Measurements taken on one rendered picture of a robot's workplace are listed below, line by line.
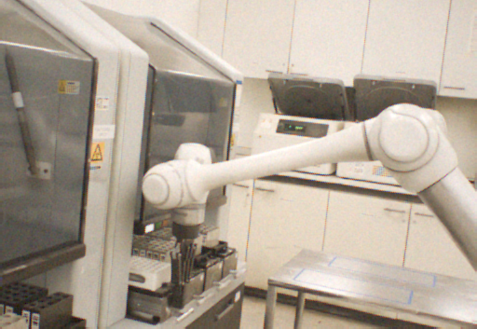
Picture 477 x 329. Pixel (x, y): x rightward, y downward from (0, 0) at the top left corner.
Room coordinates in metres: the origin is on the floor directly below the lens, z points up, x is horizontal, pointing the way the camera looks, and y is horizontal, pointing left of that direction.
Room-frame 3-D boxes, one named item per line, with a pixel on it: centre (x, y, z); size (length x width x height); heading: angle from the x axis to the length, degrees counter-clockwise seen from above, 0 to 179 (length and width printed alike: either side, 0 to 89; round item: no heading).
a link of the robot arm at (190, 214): (1.54, 0.12, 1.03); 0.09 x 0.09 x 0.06
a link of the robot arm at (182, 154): (1.53, 0.12, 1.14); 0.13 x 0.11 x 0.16; 164
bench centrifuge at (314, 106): (4.10, -0.44, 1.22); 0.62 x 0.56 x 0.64; 159
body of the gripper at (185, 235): (1.54, 0.12, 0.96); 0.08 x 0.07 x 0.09; 160
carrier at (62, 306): (1.19, 0.36, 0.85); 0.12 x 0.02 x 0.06; 161
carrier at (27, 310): (1.20, 0.38, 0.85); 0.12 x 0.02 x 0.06; 159
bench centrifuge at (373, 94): (3.90, -0.99, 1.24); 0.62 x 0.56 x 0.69; 161
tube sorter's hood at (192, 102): (1.87, 0.37, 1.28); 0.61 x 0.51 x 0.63; 160
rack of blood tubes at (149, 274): (1.60, 0.31, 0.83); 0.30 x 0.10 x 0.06; 70
